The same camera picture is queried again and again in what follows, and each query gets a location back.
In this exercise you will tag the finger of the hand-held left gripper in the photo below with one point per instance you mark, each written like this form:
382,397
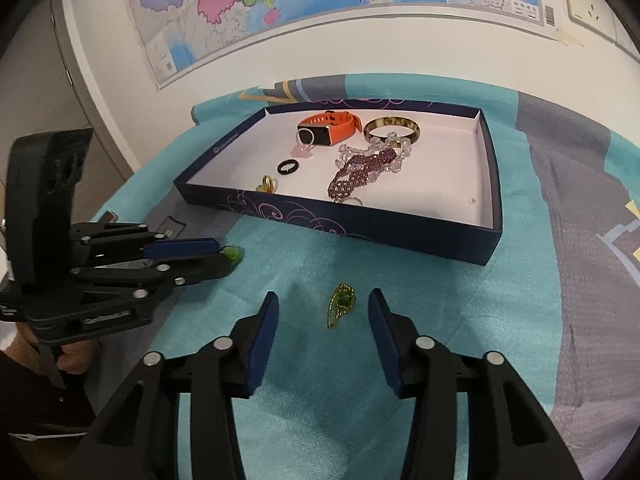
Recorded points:
185,247
200,270

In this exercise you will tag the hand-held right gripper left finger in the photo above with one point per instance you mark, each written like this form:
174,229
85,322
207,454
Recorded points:
260,345

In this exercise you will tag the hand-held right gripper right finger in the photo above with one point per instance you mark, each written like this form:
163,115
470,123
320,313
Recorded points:
387,345

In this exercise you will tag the green and gold brooch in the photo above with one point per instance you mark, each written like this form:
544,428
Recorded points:
342,301

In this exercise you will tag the dark blue cardboard box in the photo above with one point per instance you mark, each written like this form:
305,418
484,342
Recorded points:
440,170

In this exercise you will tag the person's left hand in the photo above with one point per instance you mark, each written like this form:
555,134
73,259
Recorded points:
77,360

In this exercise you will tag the grey door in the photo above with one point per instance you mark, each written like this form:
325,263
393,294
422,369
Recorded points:
30,85

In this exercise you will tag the orange smart watch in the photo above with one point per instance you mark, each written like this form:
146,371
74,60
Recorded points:
340,122

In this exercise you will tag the person's dark clothing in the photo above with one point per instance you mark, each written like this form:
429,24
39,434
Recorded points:
40,420

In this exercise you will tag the tortoiseshell bangle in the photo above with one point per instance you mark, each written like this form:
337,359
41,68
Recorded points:
395,119

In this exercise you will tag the beige tape strip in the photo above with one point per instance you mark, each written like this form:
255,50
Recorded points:
567,37

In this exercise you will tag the wall map with coloured provinces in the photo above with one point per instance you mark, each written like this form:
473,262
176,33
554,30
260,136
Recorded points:
225,0

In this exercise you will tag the white wall socket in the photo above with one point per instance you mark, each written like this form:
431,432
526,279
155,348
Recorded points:
587,2

